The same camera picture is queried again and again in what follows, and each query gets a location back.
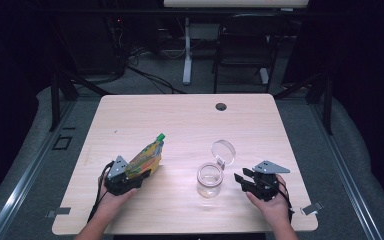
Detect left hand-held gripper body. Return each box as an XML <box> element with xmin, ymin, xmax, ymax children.
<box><xmin>104</xmin><ymin>155</ymin><xmax>141</xmax><ymax>197</ymax></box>

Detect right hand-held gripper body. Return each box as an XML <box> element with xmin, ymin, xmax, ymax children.
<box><xmin>244</xmin><ymin>160</ymin><xmax>291</xmax><ymax>202</ymax></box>

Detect yellow spout pouch green cap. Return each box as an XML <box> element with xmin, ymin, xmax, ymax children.
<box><xmin>125</xmin><ymin>133</ymin><xmax>166</xmax><ymax>179</ymax></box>

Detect clear glass jar with lid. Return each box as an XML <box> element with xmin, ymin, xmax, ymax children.
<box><xmin>196</xmin><ymin>139</ymin><xmax>237</xmax><ymax>199</ymax></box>

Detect person's left hand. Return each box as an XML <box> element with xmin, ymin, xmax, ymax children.
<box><xmin>94</xmin><ymin>182</ymin><xmax>139</xmax><ymax>218</ymax></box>

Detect person's right hand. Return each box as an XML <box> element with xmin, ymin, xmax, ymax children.
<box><xmin>245</xmin><ymin>174</ymin><xmax>293</xmax><ymax>231</ymax></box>

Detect grey tape strip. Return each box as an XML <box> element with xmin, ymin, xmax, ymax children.
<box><xmin>45</xmin><ymin>206</ymin><xmax>72</xmax><ymax>219</ymax></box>
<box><xmin>300</xmin><ymin>201</ymin><xmax>324</xmax><ymax>216</ymax></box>

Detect short white desk foot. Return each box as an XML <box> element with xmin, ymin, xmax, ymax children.
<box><xmin>259</xmin><ymin>67</ymin><xmax>270</xmax><ymax>85</ymax></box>

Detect black metal stand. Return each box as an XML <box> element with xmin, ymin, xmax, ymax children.
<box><xmin>273</xmin><ymin>71</ymin><xmax>334</xmax><ymax>136</ymax></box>
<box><xmin>48</xmin><ymin>71</ymin><xmax>111</xmax><ymax>132</ymax></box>

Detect tall white desk leg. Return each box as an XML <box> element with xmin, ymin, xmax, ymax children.
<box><xmin>182</xmin><ymin>17</ymin><xmax>193</xmax><ymax>86</ymax></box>

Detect black folding chair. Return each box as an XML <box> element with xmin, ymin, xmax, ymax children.
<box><xmin>212</xmin><ymin>13</ymin><xmax>289</xmax><ymax>94</ymax></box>

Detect dark cabinet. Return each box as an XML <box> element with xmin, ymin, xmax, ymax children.
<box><xmin>69</xmin><ymin>16</ymin><xmax>124</xmax><ymax>76</ymax></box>

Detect white background desk top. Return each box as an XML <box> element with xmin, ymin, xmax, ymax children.
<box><xmin>163</xmin><ymin>0</ymin><xmax>309</xmax><ymax>9</ymax></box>

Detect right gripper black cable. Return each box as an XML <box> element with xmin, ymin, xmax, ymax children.
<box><xmin>276</xmin><ymin>181</ymin><xmax>295</xmax><ymax>223</ymax></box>

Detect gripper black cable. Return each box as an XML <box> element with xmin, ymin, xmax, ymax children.
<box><xmin>276</xmin><ymin>181</ymin><xmax>295</xmax><ymax>223</ymax></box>
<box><xmin>87</xmin><ymin>160</ymin><xmax>115</xmax><ymax>224</ymax></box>

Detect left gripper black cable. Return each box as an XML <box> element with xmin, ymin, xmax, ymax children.
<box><xmin>87</xmin><ymin>160</ymin><xmax>115</xmax><ymax>224</ymax></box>

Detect aluminium floor rail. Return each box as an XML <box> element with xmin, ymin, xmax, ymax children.
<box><xmin>0</xmin><ymin>99</ymin><xmax>78</xmax><ymax>240</ymax></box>
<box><xmin>308</xmin><ymin>99</ymin><xmax>384</xmax><ymax>240</ymax></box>

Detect black floor cables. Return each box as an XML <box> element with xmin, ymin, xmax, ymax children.
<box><xmin>126</xmin><ymin>64</ymin><xmax>186</xmax><ymax>95</ymax></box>

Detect tangle of cables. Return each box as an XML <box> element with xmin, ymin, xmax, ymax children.
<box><xmin>126</xmin><ymin>45</ymin><xmax>156</xmax><ymax>68</ymax></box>

